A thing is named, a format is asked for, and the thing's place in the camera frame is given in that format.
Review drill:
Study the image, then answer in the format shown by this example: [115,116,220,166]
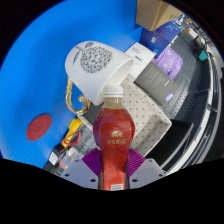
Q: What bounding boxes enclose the dark grey upright box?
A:
[134,60,180,107]

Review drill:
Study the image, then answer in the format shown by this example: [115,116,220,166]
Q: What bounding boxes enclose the small teal-screen monitor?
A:
[198,49,209,62]

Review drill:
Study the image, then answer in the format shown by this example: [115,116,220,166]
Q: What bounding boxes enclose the red drink bottle white cap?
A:
[92,84,137,192]

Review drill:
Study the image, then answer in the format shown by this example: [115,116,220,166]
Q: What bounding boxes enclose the black rectangular pouch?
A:
[81,101,104,126]

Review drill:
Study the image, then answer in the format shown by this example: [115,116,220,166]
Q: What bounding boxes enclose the black overhead desk shelf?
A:
[146,49,224,174]

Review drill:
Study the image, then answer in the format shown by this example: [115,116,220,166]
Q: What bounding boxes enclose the blue product box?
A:
[139,21,184,54]

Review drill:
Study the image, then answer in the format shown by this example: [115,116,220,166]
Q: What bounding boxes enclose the white mug gold handle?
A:
[64,40,135,116]

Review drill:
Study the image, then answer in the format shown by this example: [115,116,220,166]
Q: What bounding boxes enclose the beige dotted storage bin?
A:
[119,78,173,158]

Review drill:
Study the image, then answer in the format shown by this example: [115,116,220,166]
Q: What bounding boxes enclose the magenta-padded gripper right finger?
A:
[126,148,167,190]

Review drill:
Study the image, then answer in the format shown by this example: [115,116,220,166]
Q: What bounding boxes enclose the purple plastic bag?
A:
[153,45,184,80]

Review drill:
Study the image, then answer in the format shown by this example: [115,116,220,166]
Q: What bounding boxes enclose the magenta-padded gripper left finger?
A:
[61,147,101,190]

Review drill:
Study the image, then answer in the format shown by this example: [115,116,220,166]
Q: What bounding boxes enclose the grey small-parts drawer cabinet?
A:
[71,123,100,161]

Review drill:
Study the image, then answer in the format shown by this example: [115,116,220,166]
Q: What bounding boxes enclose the flat round red coaster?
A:
[25,113,53,142]

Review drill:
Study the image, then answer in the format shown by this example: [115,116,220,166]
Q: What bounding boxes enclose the yellow multimeter red leads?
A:
[60,117,84,148]

